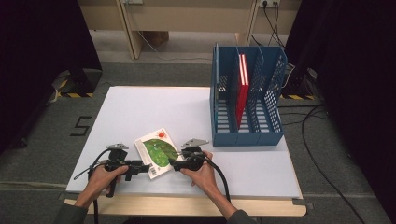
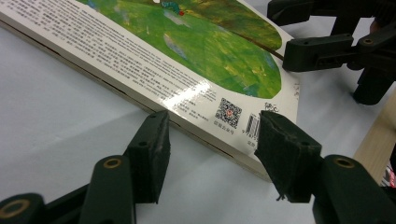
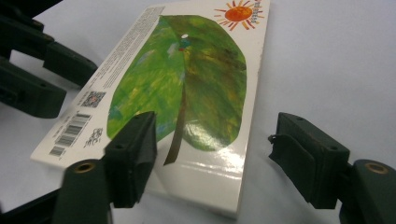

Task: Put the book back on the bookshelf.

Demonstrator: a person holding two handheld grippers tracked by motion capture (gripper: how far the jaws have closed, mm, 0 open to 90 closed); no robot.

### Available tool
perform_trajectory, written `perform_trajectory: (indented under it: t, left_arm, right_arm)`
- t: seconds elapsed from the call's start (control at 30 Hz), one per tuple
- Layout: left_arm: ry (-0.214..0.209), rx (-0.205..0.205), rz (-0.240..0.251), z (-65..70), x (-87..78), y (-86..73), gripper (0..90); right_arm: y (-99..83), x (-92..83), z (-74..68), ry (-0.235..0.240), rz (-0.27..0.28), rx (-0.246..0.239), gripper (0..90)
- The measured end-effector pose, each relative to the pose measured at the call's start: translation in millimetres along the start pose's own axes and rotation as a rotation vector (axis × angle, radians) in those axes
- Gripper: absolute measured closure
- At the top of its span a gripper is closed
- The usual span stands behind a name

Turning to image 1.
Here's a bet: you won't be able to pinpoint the black floor cable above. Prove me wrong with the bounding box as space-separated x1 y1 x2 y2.
276 104 367 224

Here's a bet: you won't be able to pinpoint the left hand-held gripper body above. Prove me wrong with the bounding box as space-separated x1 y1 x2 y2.
104 143 134 199

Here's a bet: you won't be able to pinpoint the blue plastic file rack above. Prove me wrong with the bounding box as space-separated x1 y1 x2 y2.
209 43 289 147

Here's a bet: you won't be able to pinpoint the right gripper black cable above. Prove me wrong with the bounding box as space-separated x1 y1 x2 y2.
201 156 232 203

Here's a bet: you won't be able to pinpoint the brown cardboard box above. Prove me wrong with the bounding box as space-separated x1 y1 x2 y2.
145 31 170 49

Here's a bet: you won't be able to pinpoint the black curtain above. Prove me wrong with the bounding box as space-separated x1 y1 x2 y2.
0 0 104 154
283 0 396 217

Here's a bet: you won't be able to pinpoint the stand base with hazard tape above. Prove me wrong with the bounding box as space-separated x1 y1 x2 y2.
50 67 105 99
279 63 319 102

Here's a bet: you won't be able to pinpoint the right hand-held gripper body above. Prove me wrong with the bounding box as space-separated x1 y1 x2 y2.
180 138 210 172

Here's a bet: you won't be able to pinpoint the beige wooden desk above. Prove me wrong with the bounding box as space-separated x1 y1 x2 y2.
78 0 303 61

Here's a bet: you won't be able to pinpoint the black plugged cables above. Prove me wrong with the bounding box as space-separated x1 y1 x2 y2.
250 2 287 49

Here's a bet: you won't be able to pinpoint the person's right hand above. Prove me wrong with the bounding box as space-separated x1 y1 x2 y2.
179 151 219 197

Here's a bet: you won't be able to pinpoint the person's left hand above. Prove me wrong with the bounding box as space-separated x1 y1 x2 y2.
81 164 130 201

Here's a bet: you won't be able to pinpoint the white cable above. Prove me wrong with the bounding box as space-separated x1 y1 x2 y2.
136 30 213 63

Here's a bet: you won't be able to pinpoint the white book with green leaf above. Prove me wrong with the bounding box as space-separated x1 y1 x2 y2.
134 127 185 181

